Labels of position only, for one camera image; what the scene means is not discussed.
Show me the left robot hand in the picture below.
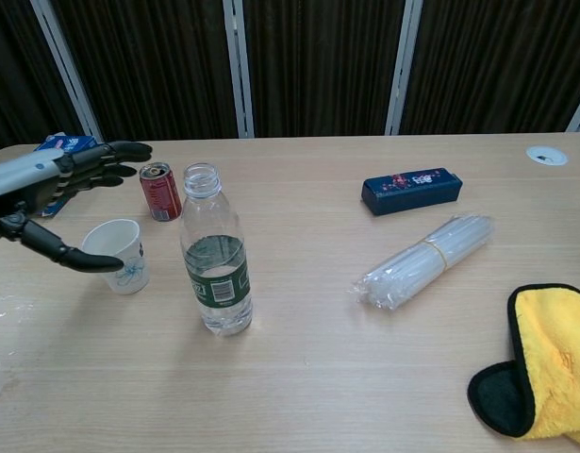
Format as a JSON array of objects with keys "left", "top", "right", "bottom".
[{"left": 0, "top": 140, "right": 154, "bottom": 274}]

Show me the clear plastic bottle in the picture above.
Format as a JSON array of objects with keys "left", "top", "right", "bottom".
[{"left": 179, "top": 162, "right": 254, "bottom": 337}]

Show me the white paper cup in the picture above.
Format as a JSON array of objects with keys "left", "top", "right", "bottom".
[{"left": 80, "top": 218, "right": 151, "bottom": 295}]

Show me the blue cookie box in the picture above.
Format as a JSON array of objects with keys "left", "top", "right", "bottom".
[{"left": 33, "top": 134, "right": 100, "bottom": 219}]

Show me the red soda can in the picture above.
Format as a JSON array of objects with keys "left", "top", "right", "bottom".
[{"left": 139, "top": 161, "right": 183, "bottom": 223}]

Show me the dark blue rectangular case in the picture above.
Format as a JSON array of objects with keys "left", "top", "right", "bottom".
[{"left": 361, "top": 166, "right": 462, "bottom": 217}]

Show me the bundle of white straws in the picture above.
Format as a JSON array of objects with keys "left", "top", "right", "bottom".
[{"left": 350, "top": 212, "right": 494, "bottom": 311}]

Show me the yellow cloth with black edge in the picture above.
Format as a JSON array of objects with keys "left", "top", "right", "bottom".
[{"left": 467, "top": 282, "right": 580, "bottom": 447}]

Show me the white cable grommet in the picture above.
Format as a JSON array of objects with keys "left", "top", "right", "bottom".
[{"left": 525, "top": 144, "right": 569, "bottom": 166}]

